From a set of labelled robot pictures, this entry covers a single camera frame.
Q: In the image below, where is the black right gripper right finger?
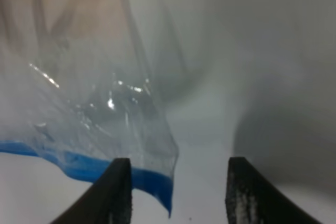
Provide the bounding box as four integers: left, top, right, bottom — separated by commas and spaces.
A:
225, 157, 318, 224

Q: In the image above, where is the clear zip bag blue zipper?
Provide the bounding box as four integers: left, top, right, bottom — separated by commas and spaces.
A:
1, 0, 179, 212

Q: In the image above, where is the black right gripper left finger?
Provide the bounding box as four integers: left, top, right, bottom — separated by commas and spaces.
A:
52, 158, 132, 223

